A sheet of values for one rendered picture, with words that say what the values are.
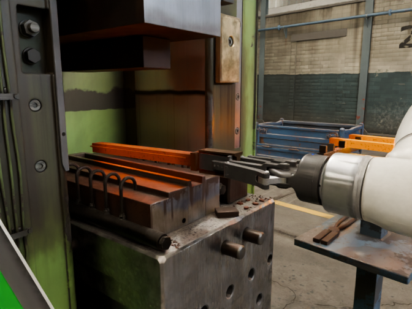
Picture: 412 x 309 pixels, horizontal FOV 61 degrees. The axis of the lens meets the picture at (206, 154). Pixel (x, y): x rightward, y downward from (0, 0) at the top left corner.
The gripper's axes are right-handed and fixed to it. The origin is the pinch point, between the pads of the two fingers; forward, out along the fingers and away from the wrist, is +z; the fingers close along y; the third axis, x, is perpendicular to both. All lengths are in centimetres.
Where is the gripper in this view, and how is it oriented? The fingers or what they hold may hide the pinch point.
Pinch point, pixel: (218, 162)
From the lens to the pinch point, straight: 65.0
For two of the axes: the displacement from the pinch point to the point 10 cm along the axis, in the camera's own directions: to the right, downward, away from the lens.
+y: 6.2, -1.5, 7.7
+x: 0.1, -9.8, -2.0
